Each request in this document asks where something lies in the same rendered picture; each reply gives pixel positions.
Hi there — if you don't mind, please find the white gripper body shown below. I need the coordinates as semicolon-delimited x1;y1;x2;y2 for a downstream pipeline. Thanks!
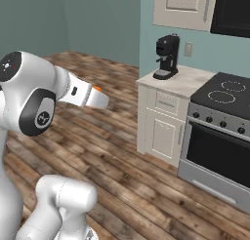
85;86;110;110

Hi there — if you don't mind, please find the cream base cabinet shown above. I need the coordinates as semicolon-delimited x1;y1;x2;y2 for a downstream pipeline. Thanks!
135;64;217;169

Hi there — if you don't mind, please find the black coffee machine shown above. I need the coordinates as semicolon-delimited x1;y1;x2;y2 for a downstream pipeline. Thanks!
152;33;181;81

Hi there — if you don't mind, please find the silver stove with black hob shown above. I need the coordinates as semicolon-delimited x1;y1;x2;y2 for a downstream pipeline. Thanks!
177;71;250;216

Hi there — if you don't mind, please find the black microwave oven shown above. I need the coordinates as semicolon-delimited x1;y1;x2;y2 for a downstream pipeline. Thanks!
209;0;250;39

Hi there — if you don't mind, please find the white wall outlet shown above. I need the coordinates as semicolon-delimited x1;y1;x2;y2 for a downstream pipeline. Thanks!
183;41;193;59

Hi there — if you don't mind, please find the cream wall cabinet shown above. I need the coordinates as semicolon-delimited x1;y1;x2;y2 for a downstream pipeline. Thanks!
152;0;219;33

